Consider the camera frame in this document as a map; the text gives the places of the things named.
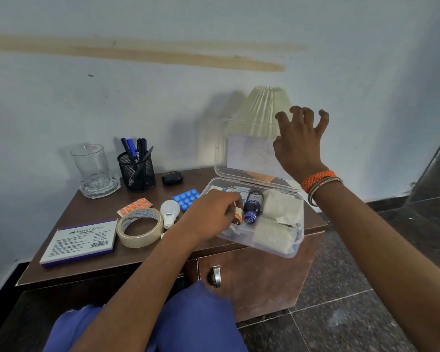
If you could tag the person's left hand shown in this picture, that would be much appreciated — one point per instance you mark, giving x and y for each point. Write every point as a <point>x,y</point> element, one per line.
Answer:
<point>205,219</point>

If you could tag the person's right hand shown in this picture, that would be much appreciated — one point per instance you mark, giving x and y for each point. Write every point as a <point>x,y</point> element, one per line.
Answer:
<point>300,150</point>

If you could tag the person's right middle finger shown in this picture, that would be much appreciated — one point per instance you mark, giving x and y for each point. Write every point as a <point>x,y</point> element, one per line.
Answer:
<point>296,113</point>

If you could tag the person's right little finger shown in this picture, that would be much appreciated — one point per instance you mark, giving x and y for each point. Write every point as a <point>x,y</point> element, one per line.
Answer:
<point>322,122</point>

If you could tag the person's left fingers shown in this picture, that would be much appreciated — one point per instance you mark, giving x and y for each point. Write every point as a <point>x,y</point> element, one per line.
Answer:
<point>229,203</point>

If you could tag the person's right thumb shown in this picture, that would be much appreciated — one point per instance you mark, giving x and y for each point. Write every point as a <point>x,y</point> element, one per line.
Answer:
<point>278,146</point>

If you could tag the small brown bottle orange label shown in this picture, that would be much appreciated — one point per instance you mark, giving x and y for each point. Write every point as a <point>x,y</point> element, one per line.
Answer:
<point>238,218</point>

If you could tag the person's right forearm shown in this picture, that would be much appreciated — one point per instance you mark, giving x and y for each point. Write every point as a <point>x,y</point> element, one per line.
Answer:
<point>381,260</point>

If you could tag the person's left forearm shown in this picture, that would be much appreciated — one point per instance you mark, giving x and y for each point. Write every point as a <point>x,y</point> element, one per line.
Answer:
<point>139,289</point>

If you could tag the blue and white medicine packet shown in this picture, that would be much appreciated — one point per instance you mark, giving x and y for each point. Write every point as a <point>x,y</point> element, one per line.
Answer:
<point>244,194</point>

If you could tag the dark blue medicine bottle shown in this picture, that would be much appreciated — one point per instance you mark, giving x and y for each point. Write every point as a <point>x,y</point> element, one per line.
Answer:
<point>252,207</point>

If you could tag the clear plastic box with lid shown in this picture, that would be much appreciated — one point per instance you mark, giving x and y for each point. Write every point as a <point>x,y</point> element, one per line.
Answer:
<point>222,172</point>

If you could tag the lamp with pleated cream shade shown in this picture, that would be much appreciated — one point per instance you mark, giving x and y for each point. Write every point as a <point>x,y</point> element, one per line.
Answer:
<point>260,106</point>

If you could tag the blue tablet blister pack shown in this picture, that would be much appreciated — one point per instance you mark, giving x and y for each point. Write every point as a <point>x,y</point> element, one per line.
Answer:
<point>186,199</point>

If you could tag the white gauze wad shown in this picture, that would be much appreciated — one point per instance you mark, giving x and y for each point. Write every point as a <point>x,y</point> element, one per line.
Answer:
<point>280,207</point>

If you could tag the white bandage roll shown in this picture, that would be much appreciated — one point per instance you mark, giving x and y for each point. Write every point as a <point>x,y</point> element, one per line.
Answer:
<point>273,236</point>

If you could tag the thin multicoloured bangles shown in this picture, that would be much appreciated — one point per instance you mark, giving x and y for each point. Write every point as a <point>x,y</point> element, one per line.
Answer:
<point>324,183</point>

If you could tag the white light bulb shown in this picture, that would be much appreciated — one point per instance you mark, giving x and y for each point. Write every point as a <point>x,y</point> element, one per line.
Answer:
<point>169,210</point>

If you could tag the black earbud case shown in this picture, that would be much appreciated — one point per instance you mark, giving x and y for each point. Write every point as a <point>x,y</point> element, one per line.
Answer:
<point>172,178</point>

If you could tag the beige masking tape roll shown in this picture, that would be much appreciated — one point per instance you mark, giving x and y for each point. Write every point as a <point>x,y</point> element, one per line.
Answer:
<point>157,227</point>

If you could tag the brown wooden nightstand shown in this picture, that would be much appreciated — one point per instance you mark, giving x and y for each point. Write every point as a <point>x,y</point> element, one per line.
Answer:
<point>264,282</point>

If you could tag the black mesh pen holder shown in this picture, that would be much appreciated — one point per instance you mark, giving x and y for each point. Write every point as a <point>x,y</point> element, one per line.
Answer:
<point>139,177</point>

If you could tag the orange tablet blister pack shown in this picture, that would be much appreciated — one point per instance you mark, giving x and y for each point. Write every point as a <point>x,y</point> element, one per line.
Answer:
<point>134,207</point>

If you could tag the blue pen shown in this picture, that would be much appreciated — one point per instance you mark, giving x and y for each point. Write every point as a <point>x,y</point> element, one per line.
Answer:
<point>126,147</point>
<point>132,147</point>

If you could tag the person's blue clothing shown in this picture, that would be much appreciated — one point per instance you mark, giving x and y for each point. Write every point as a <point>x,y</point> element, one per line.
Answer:
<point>201,322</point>

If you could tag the clear glass mug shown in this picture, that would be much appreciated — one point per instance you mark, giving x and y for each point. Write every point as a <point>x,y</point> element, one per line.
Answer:
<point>93,172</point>

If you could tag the purple and white flat box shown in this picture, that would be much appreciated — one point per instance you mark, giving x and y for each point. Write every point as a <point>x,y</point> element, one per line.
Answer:
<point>79,241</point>

